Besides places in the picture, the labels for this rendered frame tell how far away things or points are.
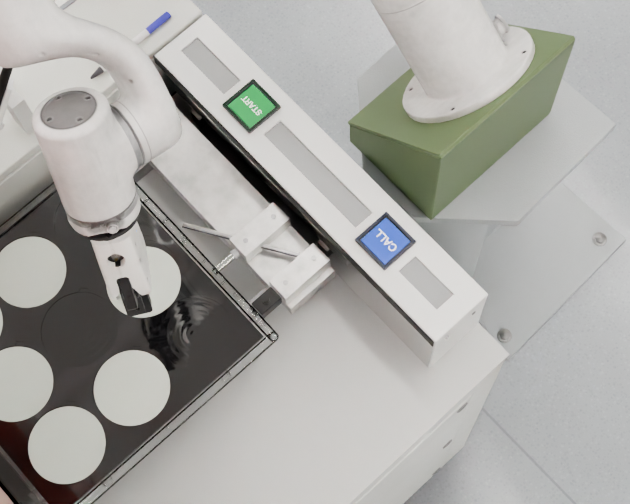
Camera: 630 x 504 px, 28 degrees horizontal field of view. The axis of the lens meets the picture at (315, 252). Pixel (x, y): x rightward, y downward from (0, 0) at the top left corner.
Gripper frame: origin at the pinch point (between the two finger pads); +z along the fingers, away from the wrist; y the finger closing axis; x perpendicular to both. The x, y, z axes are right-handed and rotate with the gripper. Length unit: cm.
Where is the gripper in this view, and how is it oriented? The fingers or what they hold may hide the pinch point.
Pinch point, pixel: (136, 299)
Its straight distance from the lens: 157.4
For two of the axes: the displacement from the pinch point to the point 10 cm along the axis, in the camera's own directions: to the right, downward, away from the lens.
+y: -2.0, -7.1, 6.8
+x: -9.7, 2.3, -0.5
